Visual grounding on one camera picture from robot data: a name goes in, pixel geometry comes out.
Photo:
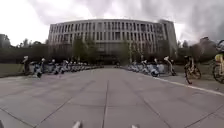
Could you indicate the large grey many-windowed building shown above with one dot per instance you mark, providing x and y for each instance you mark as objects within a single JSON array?
[{"x": 110, "y": 31}]

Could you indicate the row of dark trees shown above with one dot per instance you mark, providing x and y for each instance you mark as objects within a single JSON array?
[{"x": 80, "y": 50}]

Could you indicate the row of parked scooters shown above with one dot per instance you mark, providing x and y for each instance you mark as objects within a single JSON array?
[
  {"x": 153, "y": 70},
  {"x": 36, "y": 70}
]

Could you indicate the robot's own part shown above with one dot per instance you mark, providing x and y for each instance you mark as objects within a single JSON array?
[
  {"x": 134, "y": 126},
  {"x": 76, "y": 125}
]

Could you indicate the dark parked bicycle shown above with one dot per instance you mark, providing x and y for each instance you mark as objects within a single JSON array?
[{"x": 192, "y": 72}]

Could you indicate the yellow parked bicycle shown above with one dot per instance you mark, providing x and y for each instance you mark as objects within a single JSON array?
[{"x": 218, "y": 60}]

